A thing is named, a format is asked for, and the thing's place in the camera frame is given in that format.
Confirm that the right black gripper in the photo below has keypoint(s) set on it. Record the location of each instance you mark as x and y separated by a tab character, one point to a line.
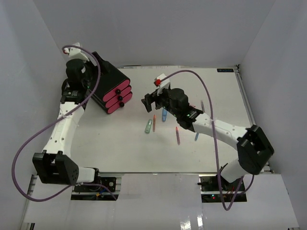
149	98

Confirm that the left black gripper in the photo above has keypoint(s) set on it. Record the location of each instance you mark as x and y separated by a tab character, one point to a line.
89	64

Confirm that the purple slim highlighter pen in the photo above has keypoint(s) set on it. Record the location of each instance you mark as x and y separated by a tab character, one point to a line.
202	106

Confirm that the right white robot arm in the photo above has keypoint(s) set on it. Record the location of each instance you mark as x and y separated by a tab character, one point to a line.
252	145

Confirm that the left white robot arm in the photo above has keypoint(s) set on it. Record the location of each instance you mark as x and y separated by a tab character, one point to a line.
54	164

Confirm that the black drawer cabinet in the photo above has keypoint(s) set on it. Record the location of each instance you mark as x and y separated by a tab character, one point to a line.
108	81

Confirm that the orange slim highlighter pen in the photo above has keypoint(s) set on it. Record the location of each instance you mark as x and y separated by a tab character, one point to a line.
154	121

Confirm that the blue translucent highlighter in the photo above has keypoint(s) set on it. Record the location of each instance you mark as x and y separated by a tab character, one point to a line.
164	115

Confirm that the green translucent highlighter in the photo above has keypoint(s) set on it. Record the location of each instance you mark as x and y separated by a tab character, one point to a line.
148	126

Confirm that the pink slim highlighter pen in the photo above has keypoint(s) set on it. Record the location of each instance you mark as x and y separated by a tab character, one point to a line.
177	136

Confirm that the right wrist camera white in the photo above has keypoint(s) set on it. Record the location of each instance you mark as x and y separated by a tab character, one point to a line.
161	82

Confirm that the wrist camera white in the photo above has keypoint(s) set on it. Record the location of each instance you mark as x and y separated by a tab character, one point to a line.
75	53
161	82

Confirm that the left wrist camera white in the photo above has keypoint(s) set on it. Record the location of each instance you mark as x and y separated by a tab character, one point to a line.
75	53

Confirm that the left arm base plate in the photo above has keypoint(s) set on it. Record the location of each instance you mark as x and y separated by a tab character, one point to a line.
108	182

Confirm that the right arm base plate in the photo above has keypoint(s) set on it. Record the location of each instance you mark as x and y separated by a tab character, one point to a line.
210	184

